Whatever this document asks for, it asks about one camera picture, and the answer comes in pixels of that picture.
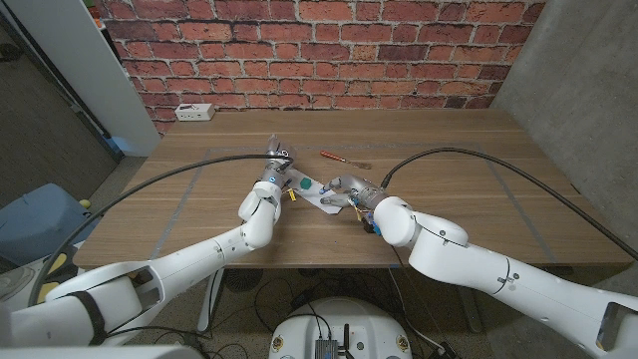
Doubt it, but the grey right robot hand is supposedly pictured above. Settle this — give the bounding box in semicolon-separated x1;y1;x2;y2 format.
318;174;388;210

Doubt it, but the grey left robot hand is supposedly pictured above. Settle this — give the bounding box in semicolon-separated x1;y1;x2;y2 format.
261;133;296;187

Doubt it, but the white receipt paper strip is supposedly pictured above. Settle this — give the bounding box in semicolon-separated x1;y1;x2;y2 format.
283;168;345;215

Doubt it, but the white power strip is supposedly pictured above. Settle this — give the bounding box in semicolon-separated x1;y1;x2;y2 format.
173;103;216;123

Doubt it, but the printed red brick backdrop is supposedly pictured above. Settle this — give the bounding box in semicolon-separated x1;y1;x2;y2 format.
94;0;547;136

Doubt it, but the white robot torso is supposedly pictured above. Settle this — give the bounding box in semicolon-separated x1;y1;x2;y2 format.
267;297;414;359

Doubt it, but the white table leg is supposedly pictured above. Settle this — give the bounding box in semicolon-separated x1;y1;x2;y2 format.
196;267;225;334

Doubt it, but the black power adapter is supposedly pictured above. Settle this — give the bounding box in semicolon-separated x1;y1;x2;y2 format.
429;341;458;359

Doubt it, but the white upright panel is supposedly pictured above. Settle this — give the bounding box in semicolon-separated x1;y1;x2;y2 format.
3;0;161;159

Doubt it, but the yellow flat object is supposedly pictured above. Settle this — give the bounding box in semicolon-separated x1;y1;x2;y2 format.
37;252;69;301

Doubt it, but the blue plastic bin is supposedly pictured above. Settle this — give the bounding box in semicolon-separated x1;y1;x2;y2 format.
0;182;100;265

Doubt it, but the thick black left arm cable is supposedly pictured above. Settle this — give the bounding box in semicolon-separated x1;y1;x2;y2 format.
27;153;295;308

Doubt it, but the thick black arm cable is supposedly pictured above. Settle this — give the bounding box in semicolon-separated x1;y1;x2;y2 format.
381;146;638;262
27;153;295;308

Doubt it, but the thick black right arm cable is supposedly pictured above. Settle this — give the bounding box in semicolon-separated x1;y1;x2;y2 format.
381;146;638;262

